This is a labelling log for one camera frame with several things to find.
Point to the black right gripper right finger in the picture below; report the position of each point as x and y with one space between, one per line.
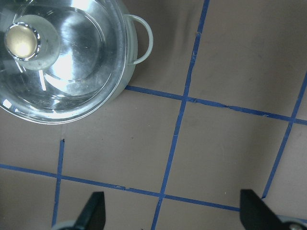
255 214

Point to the glass pot lid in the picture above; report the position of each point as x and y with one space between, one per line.
91 56

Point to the white metal pot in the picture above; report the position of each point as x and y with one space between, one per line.
132 58

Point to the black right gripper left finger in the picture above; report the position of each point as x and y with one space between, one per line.
93 215

